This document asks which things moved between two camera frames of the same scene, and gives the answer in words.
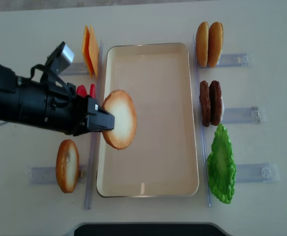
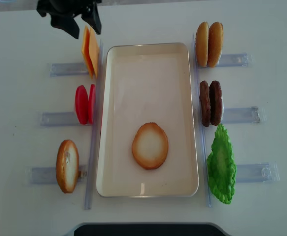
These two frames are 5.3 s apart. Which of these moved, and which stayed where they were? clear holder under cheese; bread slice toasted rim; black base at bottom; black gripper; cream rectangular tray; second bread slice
Moved: bread slice toasted rim; black gripper
Stayed: black base at bottom; second bread slice; cream rectangular tray; clear holder under cheese
